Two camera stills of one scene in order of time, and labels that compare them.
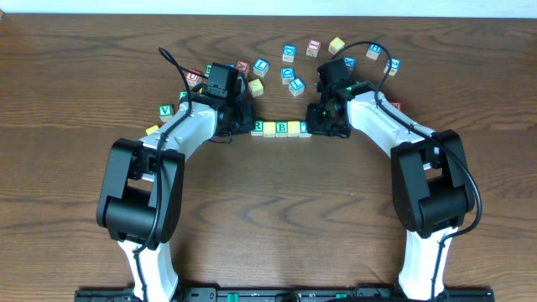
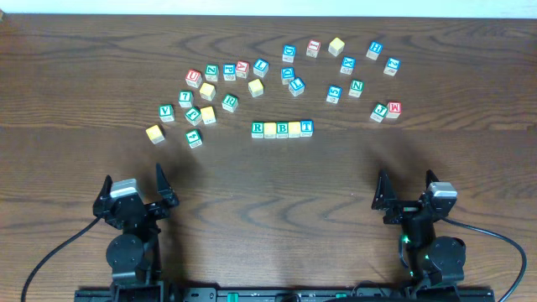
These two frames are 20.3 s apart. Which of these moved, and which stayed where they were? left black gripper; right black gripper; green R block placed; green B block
Moved: left black gripper; right black gripper
Stayed: green B block; green R block placed
